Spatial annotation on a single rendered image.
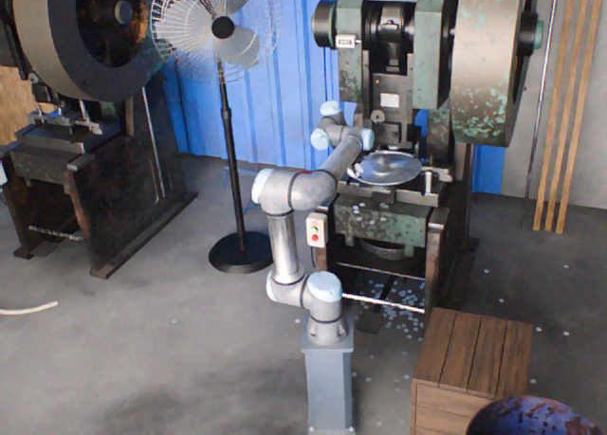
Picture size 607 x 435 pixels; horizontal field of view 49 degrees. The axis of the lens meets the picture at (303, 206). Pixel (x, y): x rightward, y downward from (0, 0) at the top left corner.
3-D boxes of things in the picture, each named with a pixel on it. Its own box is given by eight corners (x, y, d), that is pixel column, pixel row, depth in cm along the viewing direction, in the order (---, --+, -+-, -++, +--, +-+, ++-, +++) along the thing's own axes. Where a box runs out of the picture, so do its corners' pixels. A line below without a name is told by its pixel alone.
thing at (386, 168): (395, 147, 288) (395, 145, 288) (435, 171, 265) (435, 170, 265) (338, 165, 278) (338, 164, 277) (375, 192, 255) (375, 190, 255)
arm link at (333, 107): (315, 113, 242) (322, 99, 247) (324, 135, 249) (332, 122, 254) (334, 111, 238) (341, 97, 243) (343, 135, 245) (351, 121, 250)
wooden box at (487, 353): (514, 470, 236) (525, 402, 218) (409, 444, 248) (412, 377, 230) (523, 389, 268) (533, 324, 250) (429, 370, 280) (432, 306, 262)
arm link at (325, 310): (336, 324, 226) (334, 293, 219) (300, 316, 231) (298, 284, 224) (348, 303, 236) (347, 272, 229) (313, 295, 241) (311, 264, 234)
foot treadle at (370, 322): (377, 341, 281) (377, 333, 278) (355, 336, 284) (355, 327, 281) (411, 263, 327) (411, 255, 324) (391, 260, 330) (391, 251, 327)
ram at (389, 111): (404, 147, 263) (406, 76, 248) (368, 142, 268) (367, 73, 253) (414, 129, 277) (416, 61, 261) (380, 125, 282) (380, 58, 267)
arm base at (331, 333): (348, 345, 231) (347, 323, 226) (305, 345, 232) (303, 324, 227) (348, 317, 244) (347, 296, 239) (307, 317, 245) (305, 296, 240)
